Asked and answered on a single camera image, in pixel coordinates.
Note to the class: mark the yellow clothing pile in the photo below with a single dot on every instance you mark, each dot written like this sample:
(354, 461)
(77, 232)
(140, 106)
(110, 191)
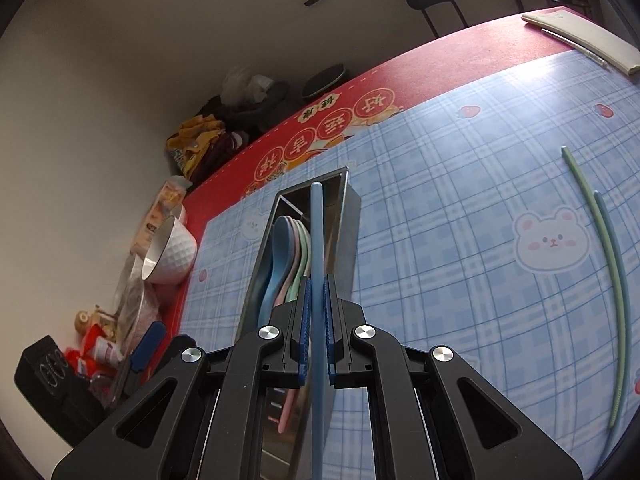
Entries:
(195, 142)

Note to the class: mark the small white bottle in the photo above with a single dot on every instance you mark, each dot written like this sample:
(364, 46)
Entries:
(107, 350)

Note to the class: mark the blue chopstick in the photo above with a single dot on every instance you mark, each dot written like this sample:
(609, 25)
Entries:
(603, 210)
(318, 230)

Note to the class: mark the dark chair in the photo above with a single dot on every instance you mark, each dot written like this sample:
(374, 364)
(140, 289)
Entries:
(255, 110)

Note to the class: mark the grey pen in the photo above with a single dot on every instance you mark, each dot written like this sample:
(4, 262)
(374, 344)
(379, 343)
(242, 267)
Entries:
(575, 46)

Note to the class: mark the plastic-wrapped bowl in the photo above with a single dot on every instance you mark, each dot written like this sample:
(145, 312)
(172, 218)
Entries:
(135, 305)

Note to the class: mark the blue spoon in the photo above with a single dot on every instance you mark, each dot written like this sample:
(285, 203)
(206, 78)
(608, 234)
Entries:
(280, 255)

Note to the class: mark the green chopstick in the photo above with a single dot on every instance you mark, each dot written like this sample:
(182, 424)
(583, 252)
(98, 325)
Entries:
(575, 170)

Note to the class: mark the white textured bowl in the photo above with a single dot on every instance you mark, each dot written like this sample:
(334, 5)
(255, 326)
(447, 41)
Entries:
(172, 255)

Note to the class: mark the black trash bin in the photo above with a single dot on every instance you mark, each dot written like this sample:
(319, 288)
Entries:
(325, 80)

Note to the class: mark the red printed table mat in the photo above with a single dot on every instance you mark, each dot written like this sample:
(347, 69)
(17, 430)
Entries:
(450, 55)

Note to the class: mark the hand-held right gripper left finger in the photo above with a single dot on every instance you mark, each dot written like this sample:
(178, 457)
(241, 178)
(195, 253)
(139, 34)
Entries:
(306, 330)

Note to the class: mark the green spoon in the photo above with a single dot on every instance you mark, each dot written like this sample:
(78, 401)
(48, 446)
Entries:
(305, 255)

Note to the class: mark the small white bowl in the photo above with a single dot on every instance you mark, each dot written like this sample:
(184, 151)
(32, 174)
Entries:
(177, 212)

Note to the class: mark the dark red clothing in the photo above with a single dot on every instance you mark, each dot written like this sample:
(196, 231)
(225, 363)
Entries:
(225, 150)

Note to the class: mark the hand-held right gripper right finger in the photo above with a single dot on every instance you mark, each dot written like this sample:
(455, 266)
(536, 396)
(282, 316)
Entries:
(329, 330)

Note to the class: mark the wooden figure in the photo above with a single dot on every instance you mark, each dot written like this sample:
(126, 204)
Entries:
(92, 317)

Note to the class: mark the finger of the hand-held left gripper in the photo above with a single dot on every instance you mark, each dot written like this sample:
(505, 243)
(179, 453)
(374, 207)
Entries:
(147, 342)
(177, 347)

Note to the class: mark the pink spoon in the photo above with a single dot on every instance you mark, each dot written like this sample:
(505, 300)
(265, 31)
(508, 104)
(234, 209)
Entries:
(296, 240)

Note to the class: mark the white plastic bag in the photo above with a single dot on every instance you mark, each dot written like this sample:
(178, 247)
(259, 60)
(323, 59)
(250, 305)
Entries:
(245, 85)

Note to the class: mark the steel utensil tray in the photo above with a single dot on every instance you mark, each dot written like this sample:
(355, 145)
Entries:
(345, 230)

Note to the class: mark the beige notebook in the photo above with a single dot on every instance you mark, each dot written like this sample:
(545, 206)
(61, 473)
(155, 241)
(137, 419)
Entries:
(585, 35)

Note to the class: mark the orange snack box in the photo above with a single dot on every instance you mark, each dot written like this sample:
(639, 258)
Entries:
(160, 210)

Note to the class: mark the red snack packets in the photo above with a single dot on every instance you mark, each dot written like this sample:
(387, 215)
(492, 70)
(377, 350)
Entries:
(80, 360)

